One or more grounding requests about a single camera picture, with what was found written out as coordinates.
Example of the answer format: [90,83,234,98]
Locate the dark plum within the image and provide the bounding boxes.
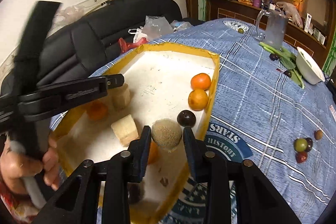
[177,110,197,127]
[127,181,145,204]

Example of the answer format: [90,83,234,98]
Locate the large orange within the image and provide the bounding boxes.
[87,101,108,122]

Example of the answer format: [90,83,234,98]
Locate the pale banana chunk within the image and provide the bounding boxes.
[111,84,131,110]

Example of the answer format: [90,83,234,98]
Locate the fuzzy white round fruit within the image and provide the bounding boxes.
[151,119,182,151]

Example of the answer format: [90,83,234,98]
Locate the small mandarin orange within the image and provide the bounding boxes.
[190,73,211,90]

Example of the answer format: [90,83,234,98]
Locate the person left hand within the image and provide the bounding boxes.
[1,138,60,195]

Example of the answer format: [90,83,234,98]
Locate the red jujube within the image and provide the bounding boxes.
[295,151,308,164]

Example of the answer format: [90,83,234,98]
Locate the dark grape in cluster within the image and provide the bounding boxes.
[305,138,313,153]

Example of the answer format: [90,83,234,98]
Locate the black leather sofa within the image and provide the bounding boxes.
[0,0,184,98]

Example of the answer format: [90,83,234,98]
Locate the blue checked tablecloth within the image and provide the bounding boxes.
[48,17,336,224]

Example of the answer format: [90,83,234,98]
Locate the red plastic bag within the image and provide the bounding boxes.
[118,38,148,54]

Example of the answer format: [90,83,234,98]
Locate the white pink packet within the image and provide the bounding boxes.
[329,105,336,121]

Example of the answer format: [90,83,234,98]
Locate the white ceramic bowl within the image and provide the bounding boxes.
[295,47,325,85]

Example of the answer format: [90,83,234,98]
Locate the yellow rimmed white tray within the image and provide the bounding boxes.
[52,43,220,223]

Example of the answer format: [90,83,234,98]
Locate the green leafy vegetable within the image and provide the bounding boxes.
[259,42,305,89]

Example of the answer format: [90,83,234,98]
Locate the clear plastic bag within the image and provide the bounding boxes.
[128,16,193,43]

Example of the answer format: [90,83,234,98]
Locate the clear glass pitcher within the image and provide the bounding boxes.
[256,9,288,50]

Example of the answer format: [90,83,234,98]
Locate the white tube on sideboard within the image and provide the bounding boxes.
[303,13,311,33]

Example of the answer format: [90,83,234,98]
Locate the pink plastic bag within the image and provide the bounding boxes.
[276,2,303,28]

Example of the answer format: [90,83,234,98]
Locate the dark wooden sideboard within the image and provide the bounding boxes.
[205,0,329,67]

